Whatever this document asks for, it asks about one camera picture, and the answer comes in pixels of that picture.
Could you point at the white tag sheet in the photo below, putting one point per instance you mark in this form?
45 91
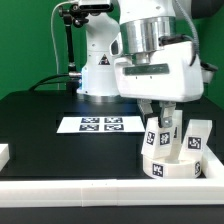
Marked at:
99 124

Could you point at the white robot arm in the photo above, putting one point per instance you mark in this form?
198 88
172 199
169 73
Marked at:
133 51

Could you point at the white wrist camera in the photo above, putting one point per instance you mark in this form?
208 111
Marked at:
208 70

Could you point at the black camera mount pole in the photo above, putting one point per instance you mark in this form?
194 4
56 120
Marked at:
72 17

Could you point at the white L-shaped border frame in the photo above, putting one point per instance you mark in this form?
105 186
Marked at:
111 192

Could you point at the grey camera on pole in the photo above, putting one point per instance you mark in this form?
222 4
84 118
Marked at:
95 6

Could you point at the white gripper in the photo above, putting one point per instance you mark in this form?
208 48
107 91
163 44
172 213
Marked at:
171 75

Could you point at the white part at left edge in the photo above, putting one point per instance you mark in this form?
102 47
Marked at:
4 155

